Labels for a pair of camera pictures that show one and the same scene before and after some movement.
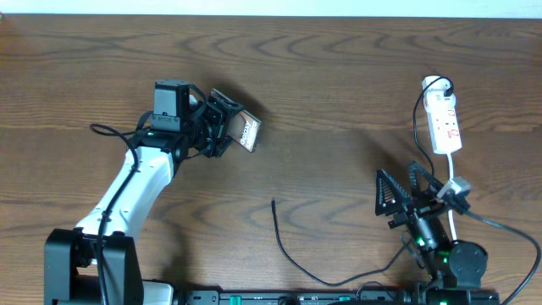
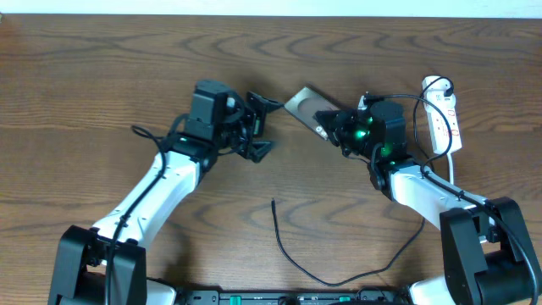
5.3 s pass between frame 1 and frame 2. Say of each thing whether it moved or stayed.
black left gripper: moved
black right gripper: moved
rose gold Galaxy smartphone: moved
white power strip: stayed
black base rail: stayed
